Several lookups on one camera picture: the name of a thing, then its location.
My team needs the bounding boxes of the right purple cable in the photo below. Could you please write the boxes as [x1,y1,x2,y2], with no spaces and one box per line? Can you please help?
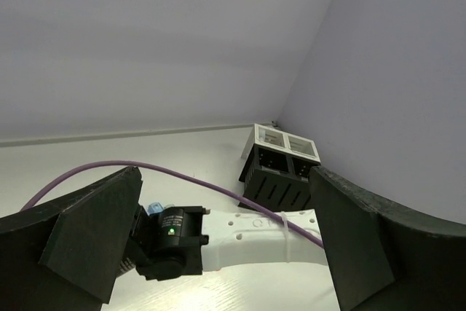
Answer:
[20,160,325,250]

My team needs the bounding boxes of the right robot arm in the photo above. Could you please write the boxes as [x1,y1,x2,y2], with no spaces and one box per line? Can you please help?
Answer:
[117,206,327,281]

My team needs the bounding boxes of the light blue highlighter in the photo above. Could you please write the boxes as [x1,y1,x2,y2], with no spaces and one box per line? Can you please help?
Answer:
[146,202,174,216]

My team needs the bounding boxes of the black and white organizer box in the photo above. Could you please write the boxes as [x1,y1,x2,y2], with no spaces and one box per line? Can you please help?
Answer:
[239,124,321,212]

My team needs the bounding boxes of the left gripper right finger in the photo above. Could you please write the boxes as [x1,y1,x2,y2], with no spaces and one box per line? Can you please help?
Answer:
[309,166,465,310]

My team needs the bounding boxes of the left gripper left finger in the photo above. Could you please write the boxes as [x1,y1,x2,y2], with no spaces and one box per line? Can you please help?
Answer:
[1,167,143,310]

